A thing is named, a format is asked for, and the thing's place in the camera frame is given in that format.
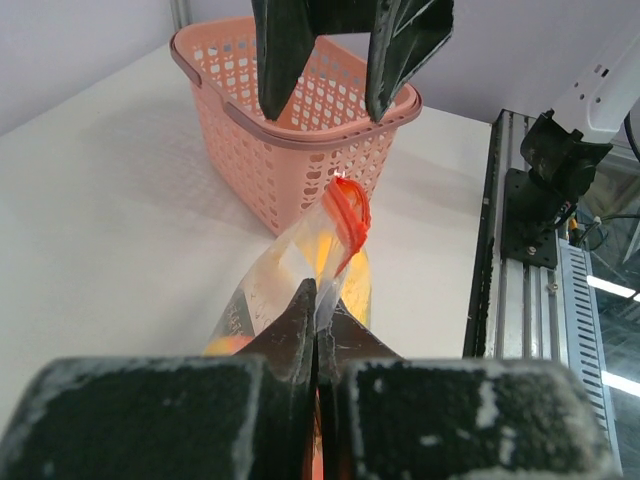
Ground pink plastic basket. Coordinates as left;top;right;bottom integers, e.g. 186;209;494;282
169;17;422;234

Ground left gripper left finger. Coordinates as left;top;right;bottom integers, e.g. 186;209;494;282
1;279;316;479

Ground clear zip top bag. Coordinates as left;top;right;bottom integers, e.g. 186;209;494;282
202;174;374;480

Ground grey slotted cable duct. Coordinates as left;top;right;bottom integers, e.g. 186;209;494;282
558;240;615;440

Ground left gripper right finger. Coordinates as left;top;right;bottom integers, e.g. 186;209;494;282
317;304;620;479

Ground aluminium front rail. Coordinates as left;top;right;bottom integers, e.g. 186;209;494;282
463;110;568;364

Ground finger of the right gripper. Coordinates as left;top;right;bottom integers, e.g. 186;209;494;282
251;0;322;121
366;0;454;123

